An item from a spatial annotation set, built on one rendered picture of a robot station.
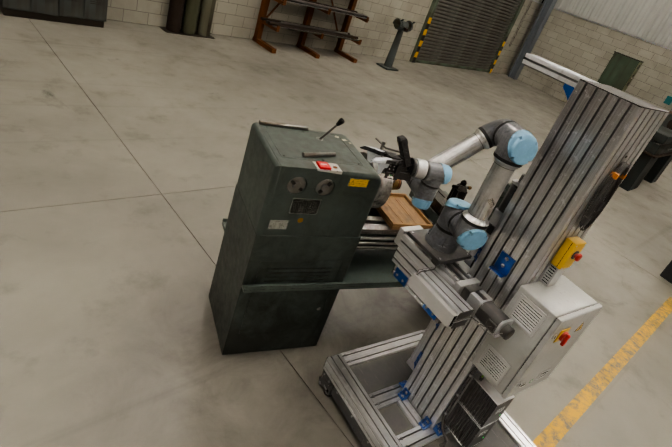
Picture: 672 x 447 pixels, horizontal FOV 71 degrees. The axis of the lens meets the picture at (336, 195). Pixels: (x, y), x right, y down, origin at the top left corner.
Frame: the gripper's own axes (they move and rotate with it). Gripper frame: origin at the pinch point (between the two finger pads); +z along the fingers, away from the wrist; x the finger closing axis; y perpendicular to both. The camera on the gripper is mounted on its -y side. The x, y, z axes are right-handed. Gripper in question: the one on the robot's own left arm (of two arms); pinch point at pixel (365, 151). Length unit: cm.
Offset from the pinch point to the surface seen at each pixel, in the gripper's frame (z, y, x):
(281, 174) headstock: 18, 31, 46
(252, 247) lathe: 21, 74, 52
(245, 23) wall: -4, 19, 817
